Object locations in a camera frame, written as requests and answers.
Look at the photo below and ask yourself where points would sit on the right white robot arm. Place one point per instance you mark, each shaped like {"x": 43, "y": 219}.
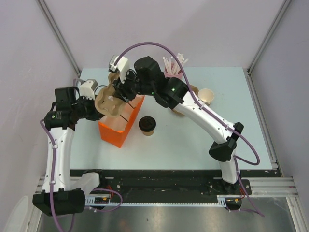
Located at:
{"x": 224, "y": 134}

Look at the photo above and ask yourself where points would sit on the orange paper bag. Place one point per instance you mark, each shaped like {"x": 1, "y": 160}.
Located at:
{"x": 115, "y": 130}

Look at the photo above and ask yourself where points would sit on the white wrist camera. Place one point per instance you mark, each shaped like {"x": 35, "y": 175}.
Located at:
{"x": 121, "y": 67}
{"x": 87, "y": 89}

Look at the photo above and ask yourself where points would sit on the pink straw holder cup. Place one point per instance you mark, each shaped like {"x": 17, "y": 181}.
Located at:
{"x": 179, "y": 75}

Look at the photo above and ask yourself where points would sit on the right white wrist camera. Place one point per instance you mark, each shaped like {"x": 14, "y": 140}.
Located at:
{"x": 121, "y": 67}

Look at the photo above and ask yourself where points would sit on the white wrapped straws bundle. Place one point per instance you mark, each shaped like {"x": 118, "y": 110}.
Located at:
{"x": 171, "y": 63}

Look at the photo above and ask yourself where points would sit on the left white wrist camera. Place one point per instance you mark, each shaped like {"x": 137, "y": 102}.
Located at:
{"x": 87, "y": 89}

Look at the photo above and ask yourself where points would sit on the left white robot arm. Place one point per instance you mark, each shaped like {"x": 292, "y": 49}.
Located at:
{"x": 59, "y": 196}

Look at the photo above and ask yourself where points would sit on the brown paper coffee cup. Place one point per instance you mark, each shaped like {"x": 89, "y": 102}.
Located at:
{"x": 148, "y": 132}

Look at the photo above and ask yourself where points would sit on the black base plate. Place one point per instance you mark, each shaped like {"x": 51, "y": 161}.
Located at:
{"x": 171, "y": 173}

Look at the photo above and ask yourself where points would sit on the stack of brown paper cups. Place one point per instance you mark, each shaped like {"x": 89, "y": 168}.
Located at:
{"x": 206, "y": 95}

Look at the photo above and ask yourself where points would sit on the black plastic cup lid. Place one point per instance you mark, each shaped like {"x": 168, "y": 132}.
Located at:
{"x": 147, "y": 123}

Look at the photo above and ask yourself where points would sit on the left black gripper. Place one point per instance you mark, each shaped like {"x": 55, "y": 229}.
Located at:
{"x": 95, "y": 115}

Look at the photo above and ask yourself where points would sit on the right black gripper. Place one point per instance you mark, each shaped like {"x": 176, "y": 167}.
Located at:
{"x": 121, "y": 89}

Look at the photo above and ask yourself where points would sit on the white cable duct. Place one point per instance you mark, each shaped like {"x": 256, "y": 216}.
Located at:
{"x": 99, "y": 201}

